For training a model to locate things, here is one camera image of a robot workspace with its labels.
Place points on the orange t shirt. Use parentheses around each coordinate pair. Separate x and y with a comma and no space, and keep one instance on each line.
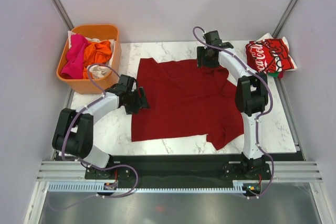
(97,52)

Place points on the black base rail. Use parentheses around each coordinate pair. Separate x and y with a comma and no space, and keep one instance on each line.
(177,171)

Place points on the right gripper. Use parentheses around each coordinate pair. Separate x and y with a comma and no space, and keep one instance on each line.
(201,51)

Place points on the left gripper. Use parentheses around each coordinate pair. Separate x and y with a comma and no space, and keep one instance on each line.
(139,105)

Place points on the aluminium frame profile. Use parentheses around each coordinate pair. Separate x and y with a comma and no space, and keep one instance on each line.
(285,171)

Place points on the pink t shirt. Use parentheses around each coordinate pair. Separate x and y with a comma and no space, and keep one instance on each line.
(73,69)

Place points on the white slotted cable duct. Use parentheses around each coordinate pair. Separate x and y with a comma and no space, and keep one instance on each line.
(100,187)

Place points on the dark red t shirt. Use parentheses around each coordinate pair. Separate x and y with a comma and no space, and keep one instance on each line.
(186,101)

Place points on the white t shirt in basket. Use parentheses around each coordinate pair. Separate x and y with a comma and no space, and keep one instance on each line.
(95,40)

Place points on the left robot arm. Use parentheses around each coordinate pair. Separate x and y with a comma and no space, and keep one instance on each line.
(74,131)

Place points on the red coca cola t shirt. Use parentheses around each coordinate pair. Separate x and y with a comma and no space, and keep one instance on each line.
(256,57)

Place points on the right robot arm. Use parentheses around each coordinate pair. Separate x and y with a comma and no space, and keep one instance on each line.
(251,98)

